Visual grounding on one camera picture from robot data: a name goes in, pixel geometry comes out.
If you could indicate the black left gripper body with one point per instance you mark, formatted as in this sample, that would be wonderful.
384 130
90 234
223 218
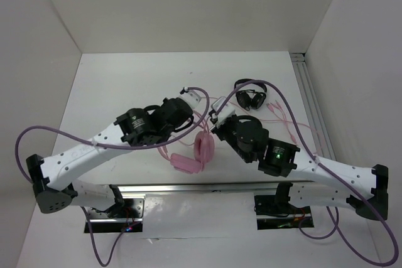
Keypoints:
166 135

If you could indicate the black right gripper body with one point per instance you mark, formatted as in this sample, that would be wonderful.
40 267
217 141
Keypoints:
227 130

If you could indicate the pink headphones with cable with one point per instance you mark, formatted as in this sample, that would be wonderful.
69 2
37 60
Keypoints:
204 145

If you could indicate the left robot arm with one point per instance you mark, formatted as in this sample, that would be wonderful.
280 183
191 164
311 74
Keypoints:
56 183

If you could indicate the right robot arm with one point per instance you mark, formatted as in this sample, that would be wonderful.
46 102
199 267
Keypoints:
365 190

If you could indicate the far black headphones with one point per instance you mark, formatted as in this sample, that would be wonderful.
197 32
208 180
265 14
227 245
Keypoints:
251 99

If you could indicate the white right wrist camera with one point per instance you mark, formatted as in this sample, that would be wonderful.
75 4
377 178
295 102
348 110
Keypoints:
227 111

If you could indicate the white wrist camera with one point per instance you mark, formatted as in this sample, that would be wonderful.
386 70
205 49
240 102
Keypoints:
190 97
227 111

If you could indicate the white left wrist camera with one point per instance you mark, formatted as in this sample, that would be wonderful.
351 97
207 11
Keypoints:
190 97

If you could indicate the aluminium rail front edge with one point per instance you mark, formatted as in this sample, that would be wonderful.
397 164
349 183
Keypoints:
193 188

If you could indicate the aluminium rail right side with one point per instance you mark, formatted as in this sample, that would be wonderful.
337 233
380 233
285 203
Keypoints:
320 134

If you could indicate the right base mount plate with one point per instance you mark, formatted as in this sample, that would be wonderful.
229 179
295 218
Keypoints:
270 216

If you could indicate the base mount plate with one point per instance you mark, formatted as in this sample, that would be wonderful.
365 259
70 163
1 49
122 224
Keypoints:
270 216
128 219

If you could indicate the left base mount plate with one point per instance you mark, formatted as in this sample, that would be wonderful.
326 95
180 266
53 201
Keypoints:
128 219

